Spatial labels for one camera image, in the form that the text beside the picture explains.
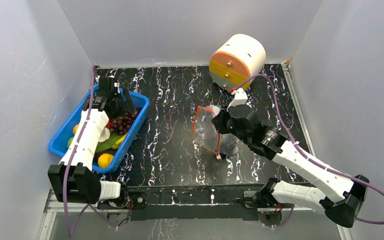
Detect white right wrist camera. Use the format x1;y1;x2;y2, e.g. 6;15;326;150
227;88;248;112

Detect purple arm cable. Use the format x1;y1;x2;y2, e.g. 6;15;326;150
233;73;384;225
62;67;118;238

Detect white toy garlic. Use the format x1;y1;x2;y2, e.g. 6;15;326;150
98;127;111;143

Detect yellow toy banana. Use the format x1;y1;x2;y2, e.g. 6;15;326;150
111;134;127;149

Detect red toy grapes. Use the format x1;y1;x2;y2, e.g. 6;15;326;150
106;111;138;135

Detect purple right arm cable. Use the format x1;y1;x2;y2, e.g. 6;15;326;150
233;73;384;225

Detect round drawer cabinet toy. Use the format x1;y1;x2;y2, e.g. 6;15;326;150
209;33;266;91

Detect yellow toy lemon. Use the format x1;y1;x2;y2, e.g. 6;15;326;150
72;124;79;135

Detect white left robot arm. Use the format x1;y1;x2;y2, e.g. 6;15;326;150
47;77;135;208

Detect green toy vegetable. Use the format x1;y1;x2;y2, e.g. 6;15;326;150
95;133;123;153

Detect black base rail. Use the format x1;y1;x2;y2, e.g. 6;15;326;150
105;183;296;222

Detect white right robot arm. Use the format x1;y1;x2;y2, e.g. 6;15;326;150
211;104;369;228

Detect clear zip bag orange zipper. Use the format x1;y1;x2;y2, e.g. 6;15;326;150
192;105;223;160

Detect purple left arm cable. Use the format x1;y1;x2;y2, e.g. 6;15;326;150
62;67;118;238

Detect yellow orange toy fruit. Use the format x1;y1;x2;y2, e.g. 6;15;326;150
97;153;114;168

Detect green toy fruit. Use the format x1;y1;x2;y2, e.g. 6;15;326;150
66;137;74;148

